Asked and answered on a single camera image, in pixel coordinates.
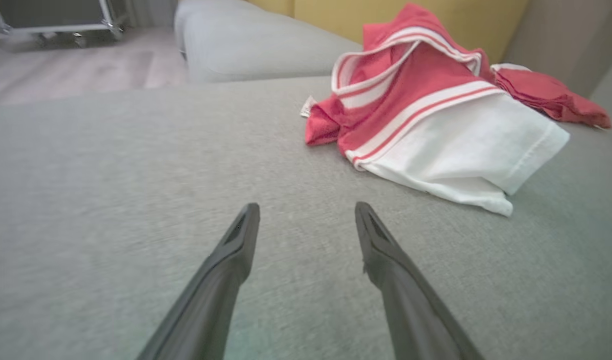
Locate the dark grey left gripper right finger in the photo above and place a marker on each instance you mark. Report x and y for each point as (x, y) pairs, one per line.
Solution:
(410, 310)

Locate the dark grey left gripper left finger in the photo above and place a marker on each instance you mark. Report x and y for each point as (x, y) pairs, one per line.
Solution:
(211, 300)

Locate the red shorts with white trim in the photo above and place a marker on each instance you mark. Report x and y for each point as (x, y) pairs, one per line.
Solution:
(400, 75)

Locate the grey sofa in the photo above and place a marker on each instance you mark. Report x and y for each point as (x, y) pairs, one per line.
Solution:
(136, 175)

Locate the grey sofa seat cushion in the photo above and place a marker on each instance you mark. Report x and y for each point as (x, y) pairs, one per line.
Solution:
(246, 45)

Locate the grey curtain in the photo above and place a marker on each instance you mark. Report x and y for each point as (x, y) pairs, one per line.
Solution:
(146, 10)

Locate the yellow sofa backrest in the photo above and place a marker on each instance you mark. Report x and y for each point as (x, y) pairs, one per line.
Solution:
(335, 15)

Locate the beige-grey sofa back cushion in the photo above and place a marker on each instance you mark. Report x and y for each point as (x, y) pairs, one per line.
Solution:
(575, 40)

